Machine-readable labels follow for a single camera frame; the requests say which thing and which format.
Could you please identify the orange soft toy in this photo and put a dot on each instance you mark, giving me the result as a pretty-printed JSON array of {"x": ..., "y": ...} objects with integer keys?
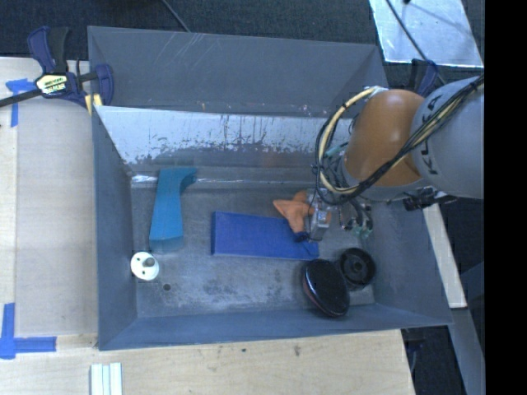
[{"x": 293, "y": 210}]

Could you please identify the black round disc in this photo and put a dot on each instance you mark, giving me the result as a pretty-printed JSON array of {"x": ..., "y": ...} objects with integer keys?
[{"x": 357, "y": 268}]

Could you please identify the blue flat block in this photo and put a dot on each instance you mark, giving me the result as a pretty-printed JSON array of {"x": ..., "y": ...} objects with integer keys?
[{"x": 255, "y": 235}]

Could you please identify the black oval brush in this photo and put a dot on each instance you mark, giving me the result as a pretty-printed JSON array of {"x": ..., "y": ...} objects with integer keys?
[{"x": 327, "y": 288}]

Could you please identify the grey metal bin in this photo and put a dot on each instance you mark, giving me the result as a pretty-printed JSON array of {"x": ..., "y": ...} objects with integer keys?
[{"x": 230, "y": 294}]

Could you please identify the teal angled flat block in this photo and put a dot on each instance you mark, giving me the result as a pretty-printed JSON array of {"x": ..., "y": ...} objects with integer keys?
[{"x": 166, "y": 212}]

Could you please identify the white round knob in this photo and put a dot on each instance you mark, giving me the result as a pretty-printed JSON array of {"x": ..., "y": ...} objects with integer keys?
[{"x": 144, "y": 266}]

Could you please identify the pale wood board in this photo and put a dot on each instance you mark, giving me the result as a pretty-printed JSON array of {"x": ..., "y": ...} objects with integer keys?
[{"x": 53, "y": 220}]

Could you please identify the black cylinder on white bracket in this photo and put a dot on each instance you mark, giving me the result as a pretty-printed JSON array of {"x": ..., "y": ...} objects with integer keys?
[{"x": 416, "y": 200}]

